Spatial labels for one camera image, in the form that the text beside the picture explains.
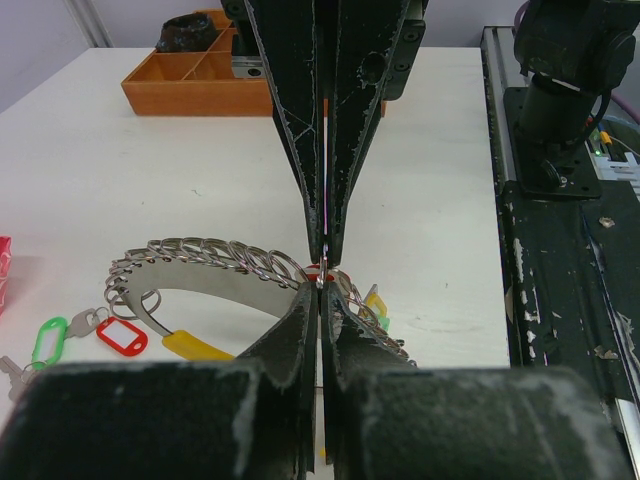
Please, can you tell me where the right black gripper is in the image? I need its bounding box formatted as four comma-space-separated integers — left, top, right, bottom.
222, 0, 431, 266

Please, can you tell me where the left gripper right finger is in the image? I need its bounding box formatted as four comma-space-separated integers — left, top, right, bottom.
320, 283, 633, 479

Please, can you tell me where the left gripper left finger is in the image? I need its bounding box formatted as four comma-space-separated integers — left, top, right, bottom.
1, 283, 319, 479

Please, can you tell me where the aluminium frame rail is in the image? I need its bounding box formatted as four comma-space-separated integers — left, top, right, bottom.
481, 26, 522, 194

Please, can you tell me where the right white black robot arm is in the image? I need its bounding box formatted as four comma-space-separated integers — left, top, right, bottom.
223, 1, 639, 267

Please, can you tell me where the large metal keyring with keys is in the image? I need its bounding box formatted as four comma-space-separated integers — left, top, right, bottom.
104, 237, 416, 383

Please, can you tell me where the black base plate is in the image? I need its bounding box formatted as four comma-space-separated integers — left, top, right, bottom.
492, 87, 639, 404

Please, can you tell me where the crumpled pink cloth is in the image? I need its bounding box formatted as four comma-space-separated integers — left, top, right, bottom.
0, 236, 12, 313

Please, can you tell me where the red tag key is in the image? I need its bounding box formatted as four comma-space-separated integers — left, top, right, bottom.
303, 264, 339, 282
96, 317, 148, 357

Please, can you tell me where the green tag key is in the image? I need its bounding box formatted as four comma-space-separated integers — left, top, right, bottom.
1, 307, 110, 402

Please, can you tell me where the black coiled item top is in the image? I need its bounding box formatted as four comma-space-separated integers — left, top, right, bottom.
156, 12, 219, 53

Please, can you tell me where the wooden compartment tray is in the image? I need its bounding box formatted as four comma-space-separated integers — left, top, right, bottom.
121, 8, 389, 119

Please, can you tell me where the white slotted cable duct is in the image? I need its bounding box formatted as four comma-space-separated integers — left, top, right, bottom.
598, 115, 639, 197

